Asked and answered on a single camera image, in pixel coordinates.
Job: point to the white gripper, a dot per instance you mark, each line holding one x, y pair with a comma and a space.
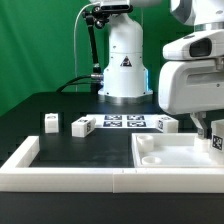
191, 87

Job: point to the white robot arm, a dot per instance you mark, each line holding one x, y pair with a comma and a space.
125, 77

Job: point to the paper sheet with AprilTags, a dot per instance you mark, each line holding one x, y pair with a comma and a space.
125, 121

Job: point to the white U-shaped obstacle fence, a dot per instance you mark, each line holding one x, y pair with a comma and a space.
17, 175

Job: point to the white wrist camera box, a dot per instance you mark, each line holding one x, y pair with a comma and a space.
195, 46

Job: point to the overhead camera bar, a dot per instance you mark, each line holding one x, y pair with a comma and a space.
116, 6

